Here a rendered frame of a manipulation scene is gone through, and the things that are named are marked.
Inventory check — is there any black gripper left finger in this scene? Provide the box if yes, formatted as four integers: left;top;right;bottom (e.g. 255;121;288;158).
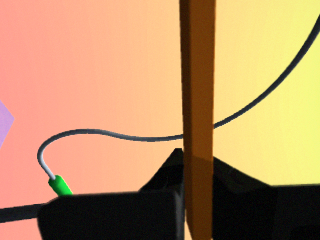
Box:
36;148;185;240

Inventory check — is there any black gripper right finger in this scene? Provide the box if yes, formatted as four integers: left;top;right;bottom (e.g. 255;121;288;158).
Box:
211;156;320;240

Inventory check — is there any orange bar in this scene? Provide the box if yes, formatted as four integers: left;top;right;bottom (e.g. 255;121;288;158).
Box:
179;0;217;240

